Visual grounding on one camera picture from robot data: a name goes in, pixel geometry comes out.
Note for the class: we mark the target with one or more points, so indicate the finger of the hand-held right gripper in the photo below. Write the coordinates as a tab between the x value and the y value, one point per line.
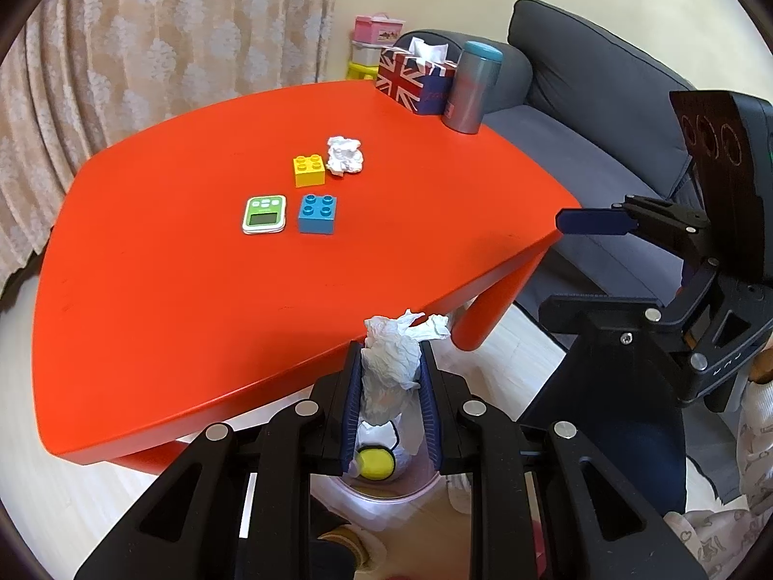
604	308
592	220

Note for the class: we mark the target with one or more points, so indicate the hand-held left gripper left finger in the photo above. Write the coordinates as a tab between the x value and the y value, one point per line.
353	399

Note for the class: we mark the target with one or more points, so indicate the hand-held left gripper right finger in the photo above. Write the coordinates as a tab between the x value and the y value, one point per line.
430	399

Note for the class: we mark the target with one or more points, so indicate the white tissue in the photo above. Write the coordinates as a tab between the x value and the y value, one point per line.
392	356
345	157

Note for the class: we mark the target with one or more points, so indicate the clear plastic bin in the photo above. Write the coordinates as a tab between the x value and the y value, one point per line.
386	492

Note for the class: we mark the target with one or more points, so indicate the person's right forearm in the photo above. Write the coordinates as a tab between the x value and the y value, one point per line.
758	435

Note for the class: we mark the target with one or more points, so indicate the grey sofa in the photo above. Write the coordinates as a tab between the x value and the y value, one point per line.
592	102

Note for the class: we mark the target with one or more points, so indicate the black slipper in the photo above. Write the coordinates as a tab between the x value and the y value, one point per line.
332	556

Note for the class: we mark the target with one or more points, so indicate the grey tumbler with blue lid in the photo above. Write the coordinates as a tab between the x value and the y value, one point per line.
471	90

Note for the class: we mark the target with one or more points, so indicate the blue toy brick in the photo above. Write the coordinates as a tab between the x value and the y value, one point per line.
317	216

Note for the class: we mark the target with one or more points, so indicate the green white digital timer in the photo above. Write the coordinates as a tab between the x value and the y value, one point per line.
264	216

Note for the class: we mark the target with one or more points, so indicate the red table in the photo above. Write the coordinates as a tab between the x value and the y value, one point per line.
181	284

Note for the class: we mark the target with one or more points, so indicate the yellow toy brick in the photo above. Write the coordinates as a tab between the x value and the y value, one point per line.
309	172

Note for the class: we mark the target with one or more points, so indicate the flag print tissue box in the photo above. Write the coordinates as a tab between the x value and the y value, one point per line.
404	78

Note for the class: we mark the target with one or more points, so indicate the person's patterned white clothing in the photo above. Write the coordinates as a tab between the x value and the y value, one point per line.
718	537

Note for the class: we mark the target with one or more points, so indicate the yellow plastic stool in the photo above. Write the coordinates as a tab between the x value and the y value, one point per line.
361	71

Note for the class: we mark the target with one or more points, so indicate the white storage box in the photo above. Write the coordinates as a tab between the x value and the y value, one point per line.
365	54

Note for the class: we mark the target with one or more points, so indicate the pink storage box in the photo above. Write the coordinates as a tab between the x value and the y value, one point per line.
377	30

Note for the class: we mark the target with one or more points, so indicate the beige patterned curtain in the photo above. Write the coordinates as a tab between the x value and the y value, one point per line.
151	42

